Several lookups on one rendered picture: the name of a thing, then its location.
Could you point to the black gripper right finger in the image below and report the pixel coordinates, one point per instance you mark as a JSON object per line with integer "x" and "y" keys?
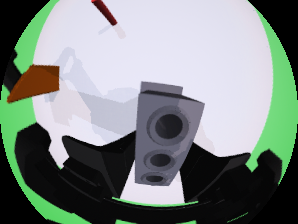
{"x": 202, "y": 169}

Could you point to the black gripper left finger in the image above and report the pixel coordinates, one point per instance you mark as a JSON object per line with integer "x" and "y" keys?
{"x": 113, "y": 160}

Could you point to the red peg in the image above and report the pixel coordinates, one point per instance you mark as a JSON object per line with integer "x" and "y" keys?
{"x": 104, "y": 11}

